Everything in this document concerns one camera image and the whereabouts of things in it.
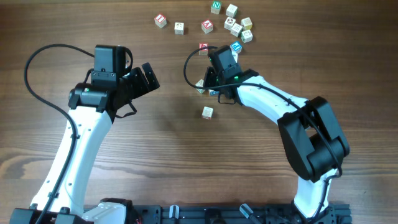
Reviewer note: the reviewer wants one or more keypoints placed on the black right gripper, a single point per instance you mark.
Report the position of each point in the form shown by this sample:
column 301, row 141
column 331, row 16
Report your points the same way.
column 211, row 71

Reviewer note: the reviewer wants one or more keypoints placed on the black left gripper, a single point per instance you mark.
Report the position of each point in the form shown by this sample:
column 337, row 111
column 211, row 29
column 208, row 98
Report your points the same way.
column 137, row 81

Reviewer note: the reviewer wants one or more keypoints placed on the green Z wooden block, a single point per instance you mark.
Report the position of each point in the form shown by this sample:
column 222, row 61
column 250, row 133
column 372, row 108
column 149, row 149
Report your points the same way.
column 199, row 85

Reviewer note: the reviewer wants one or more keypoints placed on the blue H wooden block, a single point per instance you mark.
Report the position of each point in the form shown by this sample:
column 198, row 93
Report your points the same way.
column 213, row 92

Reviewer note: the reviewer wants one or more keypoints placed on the wooden block red side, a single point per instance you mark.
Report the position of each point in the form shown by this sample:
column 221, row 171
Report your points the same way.
column 207, row 112

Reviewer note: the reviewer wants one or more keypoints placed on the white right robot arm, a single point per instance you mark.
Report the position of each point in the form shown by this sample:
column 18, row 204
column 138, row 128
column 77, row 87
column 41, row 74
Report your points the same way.
column 313, row 140

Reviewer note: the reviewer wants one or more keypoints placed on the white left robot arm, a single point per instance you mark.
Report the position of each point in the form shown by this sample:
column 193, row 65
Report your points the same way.
column 93, row 107

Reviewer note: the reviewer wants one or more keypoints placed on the red O letter block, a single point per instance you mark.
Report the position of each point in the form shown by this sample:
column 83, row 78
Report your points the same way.
column 203, row 49

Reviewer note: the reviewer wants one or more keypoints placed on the light blue P block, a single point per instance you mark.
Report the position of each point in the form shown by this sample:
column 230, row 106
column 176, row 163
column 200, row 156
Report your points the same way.
column 236, row 47

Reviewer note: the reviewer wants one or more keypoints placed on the red A letter block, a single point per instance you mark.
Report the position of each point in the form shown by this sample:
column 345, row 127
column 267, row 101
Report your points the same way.
column 207, row 26

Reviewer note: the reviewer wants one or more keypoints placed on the wooden block number 8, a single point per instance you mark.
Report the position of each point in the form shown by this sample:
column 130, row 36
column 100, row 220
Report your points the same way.
column 246, row 36

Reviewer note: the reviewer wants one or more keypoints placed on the wooden block green side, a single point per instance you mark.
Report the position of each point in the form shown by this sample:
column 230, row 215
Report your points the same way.
column 236, row 29

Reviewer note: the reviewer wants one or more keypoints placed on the wooden block ladybug picture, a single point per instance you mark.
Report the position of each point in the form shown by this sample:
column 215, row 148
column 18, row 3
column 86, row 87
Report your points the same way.
column 229, row 22

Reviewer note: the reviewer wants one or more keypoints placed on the wooden block number 2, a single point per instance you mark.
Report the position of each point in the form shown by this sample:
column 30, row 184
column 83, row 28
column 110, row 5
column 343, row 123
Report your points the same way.
column 179, row 28

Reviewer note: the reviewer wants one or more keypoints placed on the red I letter block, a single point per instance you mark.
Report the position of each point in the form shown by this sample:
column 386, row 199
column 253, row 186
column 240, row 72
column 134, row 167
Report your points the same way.
column 160, row 20

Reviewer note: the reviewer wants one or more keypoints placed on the yellow-sided wooden block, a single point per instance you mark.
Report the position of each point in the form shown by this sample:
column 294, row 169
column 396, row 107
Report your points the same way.
column 246, row 23

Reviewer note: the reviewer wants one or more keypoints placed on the green-sided Z wooden block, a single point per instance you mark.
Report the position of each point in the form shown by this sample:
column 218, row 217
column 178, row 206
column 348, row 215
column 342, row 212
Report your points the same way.
column 231, row 10

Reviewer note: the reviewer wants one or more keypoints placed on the green N letter block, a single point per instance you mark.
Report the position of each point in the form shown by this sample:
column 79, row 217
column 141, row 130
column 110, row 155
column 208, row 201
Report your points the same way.
column 216, row 7

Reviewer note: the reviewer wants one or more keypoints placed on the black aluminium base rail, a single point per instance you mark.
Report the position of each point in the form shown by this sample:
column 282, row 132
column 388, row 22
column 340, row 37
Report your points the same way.
column 214, row 214

